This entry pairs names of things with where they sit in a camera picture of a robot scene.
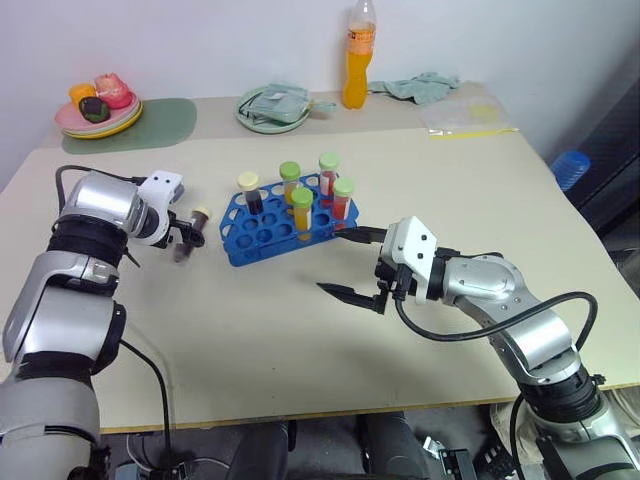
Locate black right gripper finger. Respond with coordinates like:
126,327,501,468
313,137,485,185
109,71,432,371
315,282,390,317
333,225,389,246

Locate blue ribbed container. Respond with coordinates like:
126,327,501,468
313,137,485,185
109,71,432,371
551,150,592,193

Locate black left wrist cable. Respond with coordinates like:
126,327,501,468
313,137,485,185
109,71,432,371
53,164,149,221

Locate dark rounded shape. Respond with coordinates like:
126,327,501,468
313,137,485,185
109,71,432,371
355,411,432,480
225,418,297,480

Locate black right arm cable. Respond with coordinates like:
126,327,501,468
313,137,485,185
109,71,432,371
508,393,527,480

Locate cream cap dark test tube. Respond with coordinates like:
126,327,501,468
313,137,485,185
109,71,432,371
237,171,265,216
172,205,214,263

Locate pink toy food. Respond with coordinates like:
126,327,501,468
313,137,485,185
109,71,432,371
94,72,134,110

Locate green placemat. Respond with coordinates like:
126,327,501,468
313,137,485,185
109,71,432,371
60,96,198,156

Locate clear zip bag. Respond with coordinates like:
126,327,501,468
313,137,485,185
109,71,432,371
418,96,522,141

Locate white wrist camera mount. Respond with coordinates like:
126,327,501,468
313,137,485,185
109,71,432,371
385,215,440,305
133,170,186,248

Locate pale green folded pouch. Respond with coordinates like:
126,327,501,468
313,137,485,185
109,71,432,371
251,81,337,125

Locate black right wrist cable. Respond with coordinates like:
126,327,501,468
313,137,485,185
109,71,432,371
396,279,600,357

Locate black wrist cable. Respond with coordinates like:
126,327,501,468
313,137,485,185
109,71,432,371
53,164,149,221
396,279,600,357

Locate orange toy food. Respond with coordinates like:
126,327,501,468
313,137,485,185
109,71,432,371
68,83,99,107

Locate stack of coloured plates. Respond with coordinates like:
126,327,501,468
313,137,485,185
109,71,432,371
54,92,145,141

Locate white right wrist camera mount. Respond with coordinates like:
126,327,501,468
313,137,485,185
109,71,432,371
385,215,440,305

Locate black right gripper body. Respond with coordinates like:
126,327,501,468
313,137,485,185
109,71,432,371
373,233,419,304

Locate black case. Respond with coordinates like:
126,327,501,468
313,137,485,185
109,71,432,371
568,74,640,236

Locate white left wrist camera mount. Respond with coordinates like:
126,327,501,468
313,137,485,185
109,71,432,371
133,170,186,248

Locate black clip device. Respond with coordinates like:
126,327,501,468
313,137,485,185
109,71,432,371
422,434,477,480

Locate blue test tube rack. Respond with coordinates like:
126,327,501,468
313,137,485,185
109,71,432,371
217,171,362,268

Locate dark green toy food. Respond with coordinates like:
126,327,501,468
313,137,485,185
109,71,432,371
78,96,111,123

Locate pale green cloth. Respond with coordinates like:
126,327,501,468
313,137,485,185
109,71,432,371
367,71,462,107

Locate green cap red test tube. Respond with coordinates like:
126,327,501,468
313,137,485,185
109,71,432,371
318,153,341,209
331,177,356,222

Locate pale green plate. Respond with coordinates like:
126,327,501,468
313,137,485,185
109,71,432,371
234,84,315,136

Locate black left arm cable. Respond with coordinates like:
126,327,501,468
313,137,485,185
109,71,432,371
118,338,175,480

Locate green cap yellow test tube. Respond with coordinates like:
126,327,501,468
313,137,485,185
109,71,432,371
278,160,302,206
291,187,315,240

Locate white cloth bag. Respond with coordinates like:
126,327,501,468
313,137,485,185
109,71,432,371
488,385,640,464

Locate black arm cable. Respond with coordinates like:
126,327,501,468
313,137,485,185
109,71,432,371
118,338,175,480
508,393,527,480

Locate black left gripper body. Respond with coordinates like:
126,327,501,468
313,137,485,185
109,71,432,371
166,211,190,249

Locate orange soda bottle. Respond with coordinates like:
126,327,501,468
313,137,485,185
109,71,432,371
341,0,378,111

